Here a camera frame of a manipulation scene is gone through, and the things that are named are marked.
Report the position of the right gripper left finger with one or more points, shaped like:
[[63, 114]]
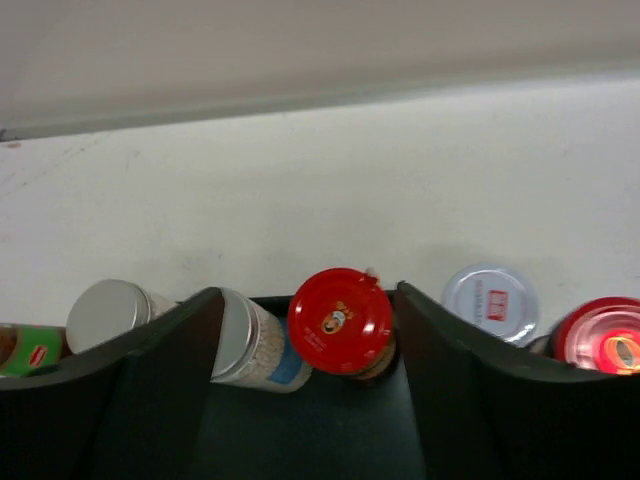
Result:
[[128, 409]]

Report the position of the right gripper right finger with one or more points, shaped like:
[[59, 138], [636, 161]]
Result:
[[486, 409]]

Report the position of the silver lid white granule jar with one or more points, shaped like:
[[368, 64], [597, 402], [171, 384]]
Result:
[[110, 308]]

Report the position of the white lid brown spice jar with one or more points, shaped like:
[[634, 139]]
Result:
[[495, 299]]

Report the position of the yellow cap sauce bottle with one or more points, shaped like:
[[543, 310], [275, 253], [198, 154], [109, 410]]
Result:
[[25, 348]]

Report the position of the silver lid blue label jar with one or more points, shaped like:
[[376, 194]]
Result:
[[254, 349]]

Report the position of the red lid sauce jar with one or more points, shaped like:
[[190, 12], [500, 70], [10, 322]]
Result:
[[601, 335], [341, 322]]

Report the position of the black tray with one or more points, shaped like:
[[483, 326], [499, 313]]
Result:
[[331, 428]]

